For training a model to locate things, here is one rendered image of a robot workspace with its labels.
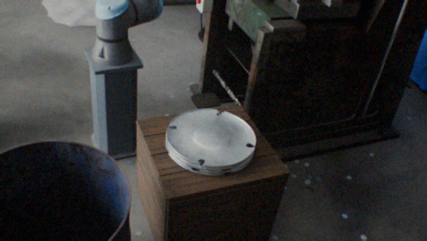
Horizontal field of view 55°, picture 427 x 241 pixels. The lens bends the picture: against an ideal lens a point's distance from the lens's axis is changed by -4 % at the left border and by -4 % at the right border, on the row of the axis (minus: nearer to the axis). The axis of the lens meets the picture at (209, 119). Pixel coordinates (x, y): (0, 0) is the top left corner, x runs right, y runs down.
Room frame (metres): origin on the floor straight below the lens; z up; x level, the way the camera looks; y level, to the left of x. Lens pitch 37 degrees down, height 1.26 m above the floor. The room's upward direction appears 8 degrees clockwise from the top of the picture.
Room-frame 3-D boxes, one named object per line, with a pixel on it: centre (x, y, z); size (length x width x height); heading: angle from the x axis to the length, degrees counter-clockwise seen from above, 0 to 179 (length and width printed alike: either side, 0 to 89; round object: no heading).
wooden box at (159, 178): (1.08, -0.01, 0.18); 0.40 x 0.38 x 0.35; 116
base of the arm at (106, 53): (1.40, 0.40, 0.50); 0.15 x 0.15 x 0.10
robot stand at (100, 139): (1.40, 0.40, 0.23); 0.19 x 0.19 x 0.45; 30
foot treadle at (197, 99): (1.72, -0.18, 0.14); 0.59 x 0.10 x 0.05; 116
